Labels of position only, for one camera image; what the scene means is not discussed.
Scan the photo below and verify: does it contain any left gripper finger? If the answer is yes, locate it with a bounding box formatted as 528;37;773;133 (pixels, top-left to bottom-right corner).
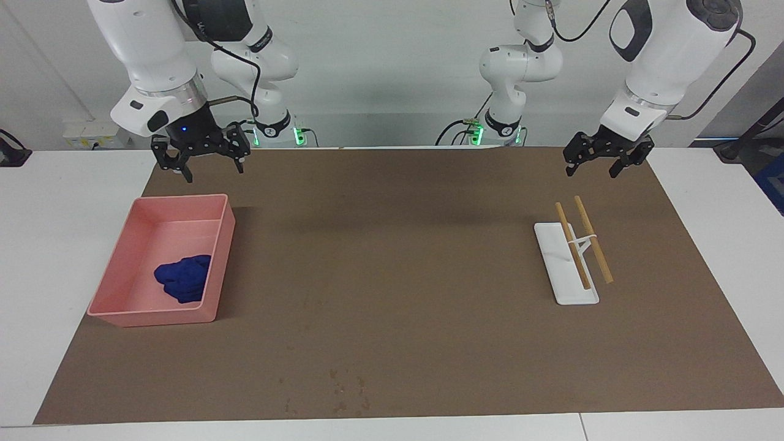
609;138;655;179
563;133;598;177

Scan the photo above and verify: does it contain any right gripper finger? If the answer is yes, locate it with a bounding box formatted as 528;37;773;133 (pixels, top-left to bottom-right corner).
151;136;195;183
214;122;252;173

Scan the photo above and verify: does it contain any blue towel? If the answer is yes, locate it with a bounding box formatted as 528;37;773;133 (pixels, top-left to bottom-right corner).
153;254;212;304

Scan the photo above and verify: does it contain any white towel rack base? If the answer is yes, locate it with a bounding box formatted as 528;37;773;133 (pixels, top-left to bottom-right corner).
533;222;600;306

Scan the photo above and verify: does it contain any wooden rack rod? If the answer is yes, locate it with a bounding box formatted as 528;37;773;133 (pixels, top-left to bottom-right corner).
573;195;614;285
555;202;592;291

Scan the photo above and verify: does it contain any pink plastic bin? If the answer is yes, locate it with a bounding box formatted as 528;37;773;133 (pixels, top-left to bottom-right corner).
87;194;236;328

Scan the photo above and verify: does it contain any black stand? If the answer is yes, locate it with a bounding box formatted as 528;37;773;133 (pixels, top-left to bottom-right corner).
714;97;784;164

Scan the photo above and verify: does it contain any blue crate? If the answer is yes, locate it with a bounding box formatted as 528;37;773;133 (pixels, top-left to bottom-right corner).
755;153;784;216

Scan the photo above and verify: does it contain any black clamp device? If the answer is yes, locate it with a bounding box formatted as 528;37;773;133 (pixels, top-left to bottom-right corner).
0;129;32;168

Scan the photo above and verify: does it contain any brown table mat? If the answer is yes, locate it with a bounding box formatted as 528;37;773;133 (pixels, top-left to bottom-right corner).
32;146;784;426

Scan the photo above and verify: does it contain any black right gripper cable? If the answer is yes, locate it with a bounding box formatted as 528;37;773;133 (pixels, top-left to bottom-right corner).
171;0;263;120

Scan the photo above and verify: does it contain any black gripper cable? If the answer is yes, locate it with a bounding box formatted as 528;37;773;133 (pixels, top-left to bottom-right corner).
665;28;757;121
171;0;263;120

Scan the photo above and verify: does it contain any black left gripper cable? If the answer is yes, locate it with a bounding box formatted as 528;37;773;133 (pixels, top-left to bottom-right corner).
665;28;757;121

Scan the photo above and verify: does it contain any black left base cable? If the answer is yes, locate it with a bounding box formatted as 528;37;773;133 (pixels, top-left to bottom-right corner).
435;92;494;146

